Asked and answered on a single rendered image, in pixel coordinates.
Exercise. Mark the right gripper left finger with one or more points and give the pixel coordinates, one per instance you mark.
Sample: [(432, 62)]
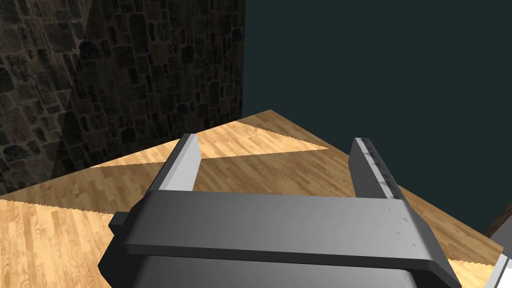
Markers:
[(182, 168)]

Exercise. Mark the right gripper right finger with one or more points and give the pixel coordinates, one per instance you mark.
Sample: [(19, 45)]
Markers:
[(370, 174)]

